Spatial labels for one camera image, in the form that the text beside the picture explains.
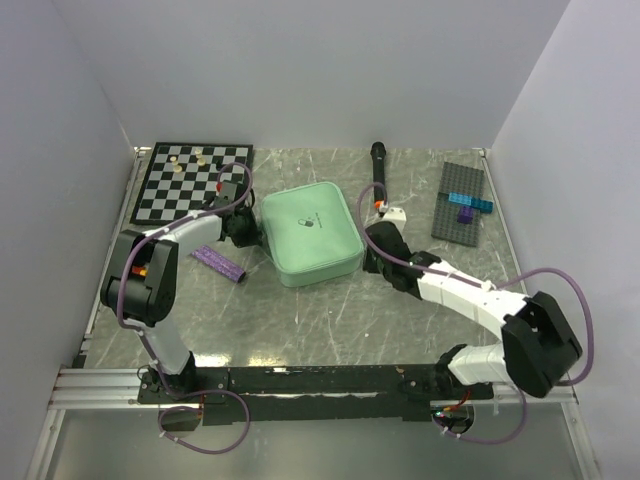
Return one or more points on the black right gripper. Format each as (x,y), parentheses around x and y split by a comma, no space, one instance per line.
(370,264)

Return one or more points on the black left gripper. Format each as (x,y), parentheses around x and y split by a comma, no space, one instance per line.
(251,237)

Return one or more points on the mint green medicine case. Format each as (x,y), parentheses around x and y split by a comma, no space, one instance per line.
(310,234)

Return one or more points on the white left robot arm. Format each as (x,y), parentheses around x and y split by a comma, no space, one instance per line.
(140,285)

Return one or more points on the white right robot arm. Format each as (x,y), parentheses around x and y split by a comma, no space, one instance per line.
(535,348)

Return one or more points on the purple glitter microphone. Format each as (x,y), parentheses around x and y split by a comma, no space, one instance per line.
(219,263)

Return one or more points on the cream chess piece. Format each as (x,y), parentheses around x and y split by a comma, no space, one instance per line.
(200,160)

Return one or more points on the black white chessboard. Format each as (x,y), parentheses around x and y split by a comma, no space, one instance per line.
(165,196)

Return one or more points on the purple lego brick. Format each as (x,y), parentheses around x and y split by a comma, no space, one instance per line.
(465,215)

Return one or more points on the cream chess pawn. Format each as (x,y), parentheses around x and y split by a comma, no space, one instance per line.
(177,168)

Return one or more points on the black flashlight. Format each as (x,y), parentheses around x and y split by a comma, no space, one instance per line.
(378,156)

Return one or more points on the grey lego baseplate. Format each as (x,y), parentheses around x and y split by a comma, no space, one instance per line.
(459,205)

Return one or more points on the blue lego bricks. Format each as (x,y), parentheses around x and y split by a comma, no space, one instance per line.
(484,206)

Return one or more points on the red yellow toy car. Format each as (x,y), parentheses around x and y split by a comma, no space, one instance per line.
(139,271)

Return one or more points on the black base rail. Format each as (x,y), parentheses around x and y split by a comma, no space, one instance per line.
(299,393)

